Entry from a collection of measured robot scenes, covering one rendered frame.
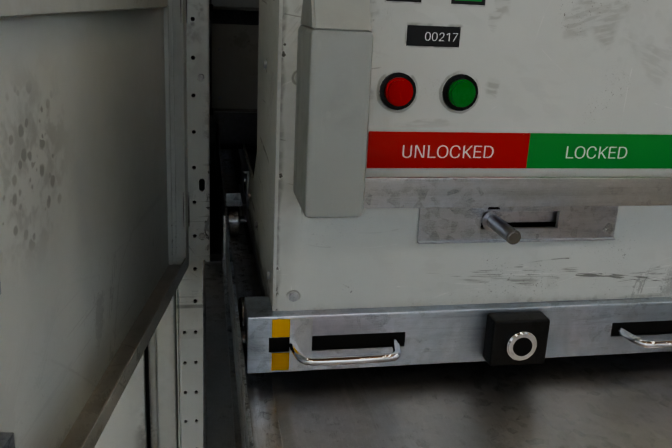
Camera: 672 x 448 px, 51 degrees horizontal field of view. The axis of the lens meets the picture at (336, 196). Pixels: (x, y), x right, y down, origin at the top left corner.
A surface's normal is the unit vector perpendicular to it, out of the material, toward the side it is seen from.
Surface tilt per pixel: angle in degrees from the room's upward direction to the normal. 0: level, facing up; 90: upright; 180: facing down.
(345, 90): 90
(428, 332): 90
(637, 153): 90
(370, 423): 0
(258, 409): 0
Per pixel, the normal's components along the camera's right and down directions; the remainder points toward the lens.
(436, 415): 0.04, -0.96
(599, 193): 0.18, 0.27
